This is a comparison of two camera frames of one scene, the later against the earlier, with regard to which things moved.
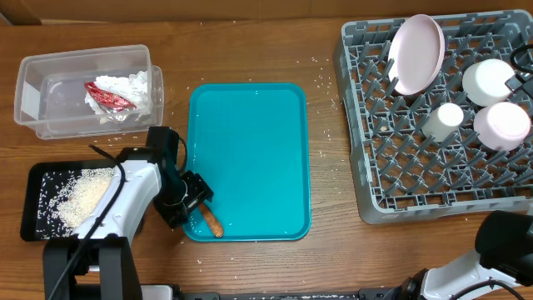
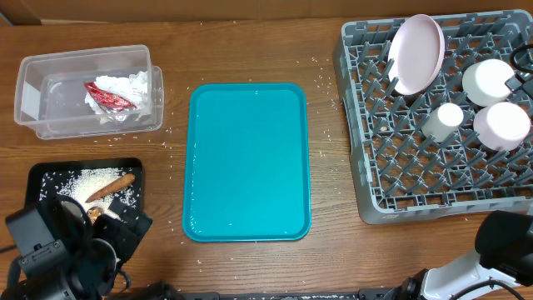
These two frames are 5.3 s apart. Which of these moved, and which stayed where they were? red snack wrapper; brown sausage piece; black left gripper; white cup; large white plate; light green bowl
Moved: brown sausage piece; black left gripper
Stayed: red snack wrapper; white cup; large white plate; light green bowl
